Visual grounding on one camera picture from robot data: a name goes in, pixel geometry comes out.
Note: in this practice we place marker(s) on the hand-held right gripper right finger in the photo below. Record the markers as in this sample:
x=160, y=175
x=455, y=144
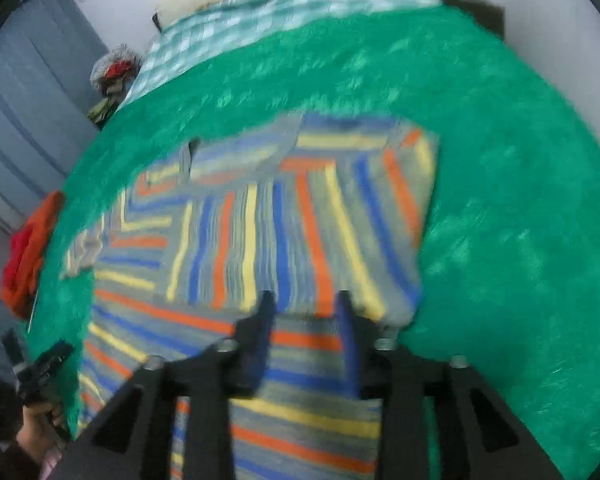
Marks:
x=349, y=345

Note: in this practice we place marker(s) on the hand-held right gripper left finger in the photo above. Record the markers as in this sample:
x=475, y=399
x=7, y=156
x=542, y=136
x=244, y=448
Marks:
x=258, y=355

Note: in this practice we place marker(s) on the striped multicolour shirt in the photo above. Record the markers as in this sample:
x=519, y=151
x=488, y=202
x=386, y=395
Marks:
x=280, y=260

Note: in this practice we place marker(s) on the pile of dark clothes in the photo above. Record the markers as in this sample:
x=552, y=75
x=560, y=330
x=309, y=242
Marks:
x=112, y=80

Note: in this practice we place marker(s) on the person's left hand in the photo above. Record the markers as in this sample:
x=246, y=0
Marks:
x=42, y=427

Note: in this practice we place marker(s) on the red orange cloth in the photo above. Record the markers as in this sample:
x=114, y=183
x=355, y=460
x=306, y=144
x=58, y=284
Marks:
x=27, y=255

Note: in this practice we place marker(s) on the green fuzzy blanket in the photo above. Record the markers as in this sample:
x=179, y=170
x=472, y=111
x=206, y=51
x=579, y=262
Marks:
x=480, y=185

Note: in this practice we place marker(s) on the grey wardrobe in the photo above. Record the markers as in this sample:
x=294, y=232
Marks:
x=25, y=110

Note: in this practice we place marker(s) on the green checked bed sheet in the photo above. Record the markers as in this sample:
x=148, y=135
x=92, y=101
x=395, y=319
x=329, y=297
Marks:
x=280, y=15

